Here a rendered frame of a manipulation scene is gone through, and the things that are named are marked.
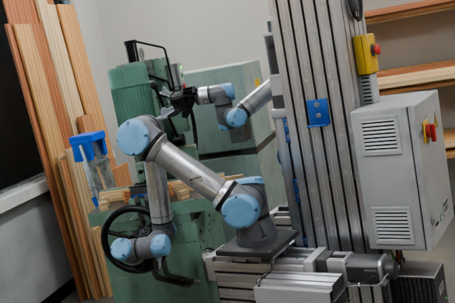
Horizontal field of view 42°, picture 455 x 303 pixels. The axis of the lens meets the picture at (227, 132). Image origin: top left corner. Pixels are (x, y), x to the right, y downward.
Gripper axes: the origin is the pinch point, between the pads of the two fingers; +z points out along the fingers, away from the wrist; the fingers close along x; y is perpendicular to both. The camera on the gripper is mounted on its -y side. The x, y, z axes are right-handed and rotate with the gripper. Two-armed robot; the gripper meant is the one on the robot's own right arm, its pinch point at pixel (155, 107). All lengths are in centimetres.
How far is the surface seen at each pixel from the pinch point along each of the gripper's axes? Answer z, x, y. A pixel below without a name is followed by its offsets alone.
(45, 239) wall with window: 127, -30, -145
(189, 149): -5.5, -1.4, -34.8
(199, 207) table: -12.4, 35.7, -28.4
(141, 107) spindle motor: 7.0, -3.0, -1.7
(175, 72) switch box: -2.9, -35.4, -16.0
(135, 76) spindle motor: 6.8, -12.1, 8.7
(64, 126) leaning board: 110, -101, -113
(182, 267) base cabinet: 0, 53, -47
